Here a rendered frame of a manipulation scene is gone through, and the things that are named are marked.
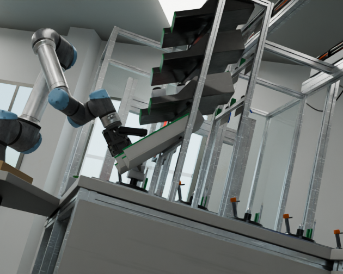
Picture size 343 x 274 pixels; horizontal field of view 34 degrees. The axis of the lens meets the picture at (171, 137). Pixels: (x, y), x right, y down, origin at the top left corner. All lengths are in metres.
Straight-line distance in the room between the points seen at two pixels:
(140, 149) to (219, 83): 0.34
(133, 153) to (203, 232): 0.38
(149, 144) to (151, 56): 4.62
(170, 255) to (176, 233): 0.06
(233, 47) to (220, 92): 0.17
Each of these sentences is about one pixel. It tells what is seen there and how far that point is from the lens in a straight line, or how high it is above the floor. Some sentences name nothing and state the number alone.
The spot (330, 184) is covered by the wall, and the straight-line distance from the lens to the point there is 5.63.
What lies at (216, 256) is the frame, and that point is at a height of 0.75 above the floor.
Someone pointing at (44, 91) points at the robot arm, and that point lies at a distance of 2.51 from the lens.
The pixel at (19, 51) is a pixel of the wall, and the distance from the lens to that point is 7.06.
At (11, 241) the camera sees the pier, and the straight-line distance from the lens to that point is 6.01.
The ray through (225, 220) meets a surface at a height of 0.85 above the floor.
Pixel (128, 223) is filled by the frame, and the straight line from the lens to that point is 1.48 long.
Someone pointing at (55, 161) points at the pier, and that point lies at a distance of 6.08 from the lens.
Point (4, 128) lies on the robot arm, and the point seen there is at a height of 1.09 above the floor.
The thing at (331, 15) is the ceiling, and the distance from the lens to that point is 5.10.
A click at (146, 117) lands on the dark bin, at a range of 2.00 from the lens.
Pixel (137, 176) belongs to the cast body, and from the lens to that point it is 2.24.
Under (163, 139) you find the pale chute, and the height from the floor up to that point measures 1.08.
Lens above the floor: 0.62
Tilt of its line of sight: 15 degrees up
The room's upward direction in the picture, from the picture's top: 15 degrees clockwise
